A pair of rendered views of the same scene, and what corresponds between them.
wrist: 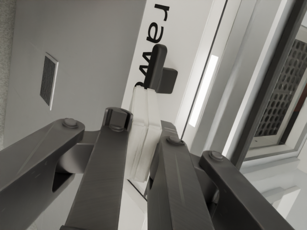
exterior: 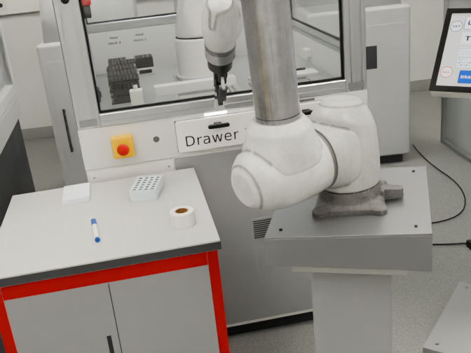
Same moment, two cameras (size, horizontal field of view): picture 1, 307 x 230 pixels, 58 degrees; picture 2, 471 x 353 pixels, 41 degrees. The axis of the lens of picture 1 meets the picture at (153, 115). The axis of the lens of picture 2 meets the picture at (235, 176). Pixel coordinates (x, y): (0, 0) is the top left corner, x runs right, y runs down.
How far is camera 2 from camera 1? 1.93 m
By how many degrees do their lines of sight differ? 28
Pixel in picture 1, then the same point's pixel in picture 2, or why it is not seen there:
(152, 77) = (217, 125)
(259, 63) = (200, 100)
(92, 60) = not seen: hidden behind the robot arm
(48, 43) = (246, 240)
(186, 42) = (204, 124)
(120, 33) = (214, 166)
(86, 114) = not seen: hidden behind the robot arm
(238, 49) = (199, 108)
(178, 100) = (221, 118)
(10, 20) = (260, 334)
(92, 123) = not seen: hidden behind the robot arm
